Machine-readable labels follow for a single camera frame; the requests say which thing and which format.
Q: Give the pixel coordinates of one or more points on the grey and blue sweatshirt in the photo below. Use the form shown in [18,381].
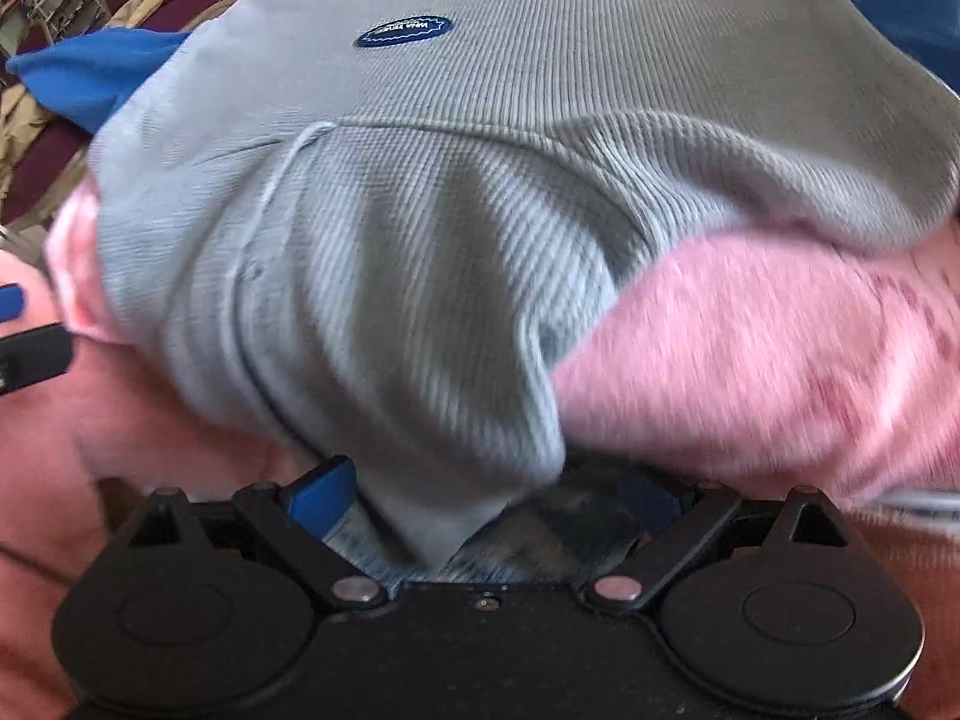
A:
[450,202]

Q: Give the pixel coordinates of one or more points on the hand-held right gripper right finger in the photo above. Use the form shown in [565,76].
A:
[656,502]

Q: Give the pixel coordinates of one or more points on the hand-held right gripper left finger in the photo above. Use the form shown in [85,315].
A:
[322,499]

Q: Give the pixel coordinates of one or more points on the person's pink fleece clothing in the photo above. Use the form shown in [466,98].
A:
[52,480]

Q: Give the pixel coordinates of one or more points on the maroon chair with gold frame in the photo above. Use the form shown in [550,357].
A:
[37,180]

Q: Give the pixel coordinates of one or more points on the pink blanket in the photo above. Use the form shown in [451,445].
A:
[750,360]

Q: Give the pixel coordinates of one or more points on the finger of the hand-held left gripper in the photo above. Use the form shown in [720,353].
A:
[11,302]
[34,358]

